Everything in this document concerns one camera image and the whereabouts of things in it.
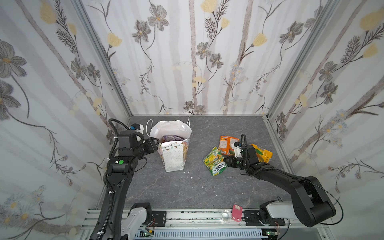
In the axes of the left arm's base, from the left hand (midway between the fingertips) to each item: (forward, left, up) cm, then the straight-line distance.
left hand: (153, 136), depth 72 cm
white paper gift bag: (-3, -9, -12) cm, 16 cm away
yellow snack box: (-1, -64, -21) cm, 67 cm away
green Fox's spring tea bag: (-4, -34, -22) cm, 40 cm away
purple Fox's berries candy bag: (+7, -7, -12) cm, 16 cm away
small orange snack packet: (+10, -43, -26) cm, 51 cm away
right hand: (-2, -36, -18) cm, 41 cm away
